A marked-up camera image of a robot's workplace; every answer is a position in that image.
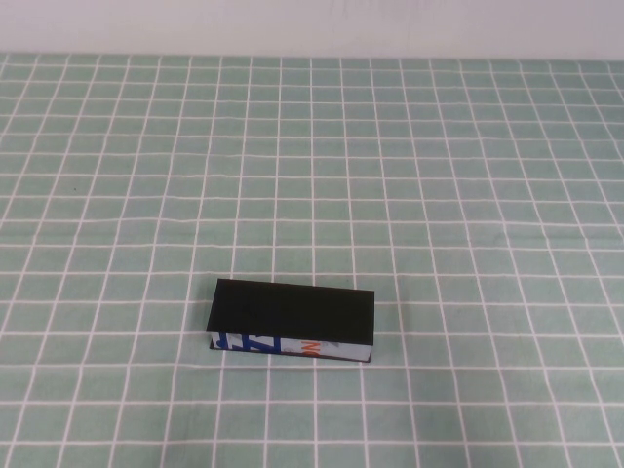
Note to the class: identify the black printed glasses case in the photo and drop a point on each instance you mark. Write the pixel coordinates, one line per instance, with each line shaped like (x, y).
(292, 312)

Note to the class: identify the green checked tablecloth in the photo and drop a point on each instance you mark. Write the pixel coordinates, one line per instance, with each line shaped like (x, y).
(146, 146)

